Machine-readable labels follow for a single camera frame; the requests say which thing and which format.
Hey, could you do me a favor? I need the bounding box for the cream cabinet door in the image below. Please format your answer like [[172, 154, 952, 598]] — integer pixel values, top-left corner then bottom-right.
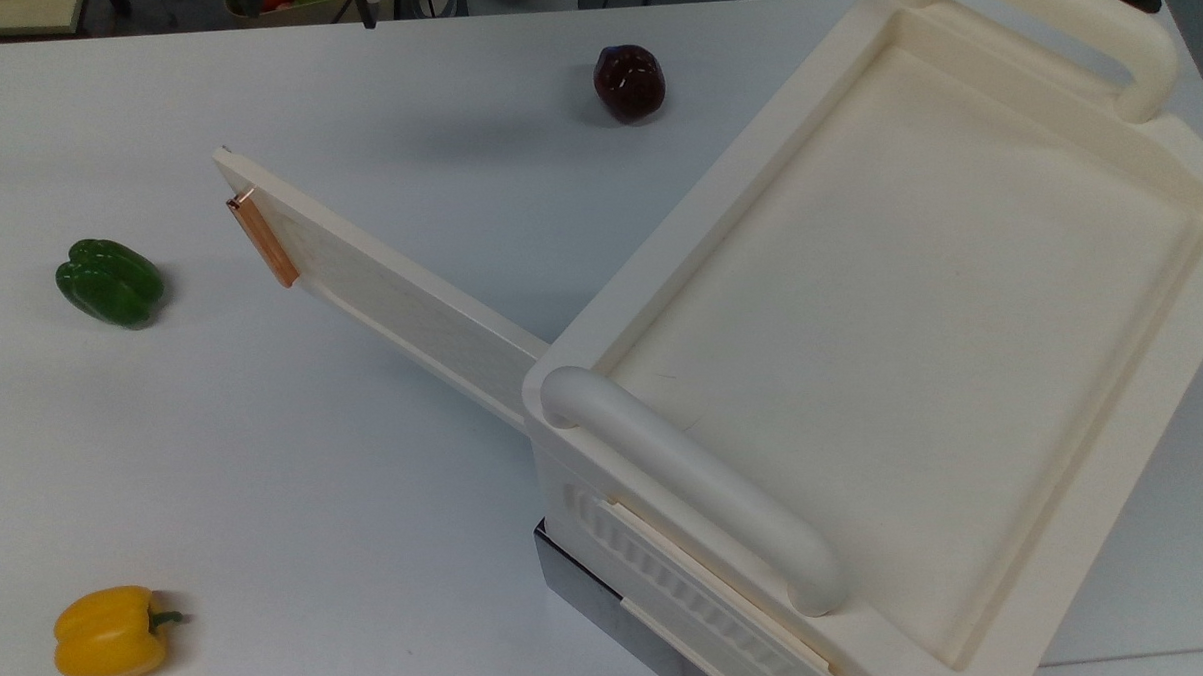
[[213, 135, 554, 444]]

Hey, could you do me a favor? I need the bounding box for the cream plastic cabinet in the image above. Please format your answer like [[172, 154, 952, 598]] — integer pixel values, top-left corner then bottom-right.
[[508, 0, 1203, 676]]

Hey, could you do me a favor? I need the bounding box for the dark red apple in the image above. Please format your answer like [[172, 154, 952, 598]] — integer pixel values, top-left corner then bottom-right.
[[591, 43, 669, 125]]

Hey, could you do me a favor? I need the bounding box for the box of toy fruit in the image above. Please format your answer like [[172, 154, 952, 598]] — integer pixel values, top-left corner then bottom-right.
[[222, 0, 356, 29]]

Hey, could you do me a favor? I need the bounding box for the green bell pepper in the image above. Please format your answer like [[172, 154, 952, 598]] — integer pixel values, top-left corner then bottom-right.
[[54, 236, 168, 332]]

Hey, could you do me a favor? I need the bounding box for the yellow bell pepper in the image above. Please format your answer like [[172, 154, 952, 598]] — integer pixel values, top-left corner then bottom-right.
[[51, 584, 188, 676]]

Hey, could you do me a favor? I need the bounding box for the wooden side table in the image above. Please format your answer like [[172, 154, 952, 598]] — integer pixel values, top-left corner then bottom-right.
[[0, 0, 93, 40]]

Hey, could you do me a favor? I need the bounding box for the copper door handle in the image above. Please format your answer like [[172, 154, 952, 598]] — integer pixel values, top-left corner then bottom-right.
[[225, 186, 302, 292]]

